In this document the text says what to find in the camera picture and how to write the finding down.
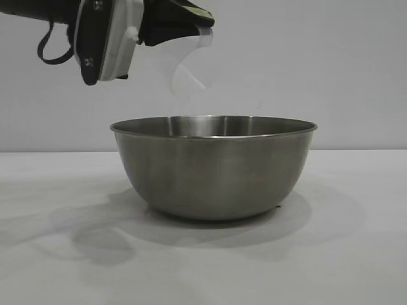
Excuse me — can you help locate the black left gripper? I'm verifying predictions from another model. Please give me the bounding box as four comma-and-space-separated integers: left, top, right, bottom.
74, 0, 216, 86

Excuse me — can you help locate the clear plastic measuring cup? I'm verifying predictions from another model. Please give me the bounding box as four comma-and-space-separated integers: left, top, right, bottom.
170, 27, 214, 98

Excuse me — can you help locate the stainless steel mixing bowl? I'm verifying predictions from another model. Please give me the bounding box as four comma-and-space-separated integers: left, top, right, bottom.
110, 115, 319, 222

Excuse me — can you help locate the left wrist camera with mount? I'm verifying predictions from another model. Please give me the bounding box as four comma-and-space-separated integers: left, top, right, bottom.
96, 0, 141, 81

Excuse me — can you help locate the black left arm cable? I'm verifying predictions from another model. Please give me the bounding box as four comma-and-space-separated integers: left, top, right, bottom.
37, 22, 77, 67

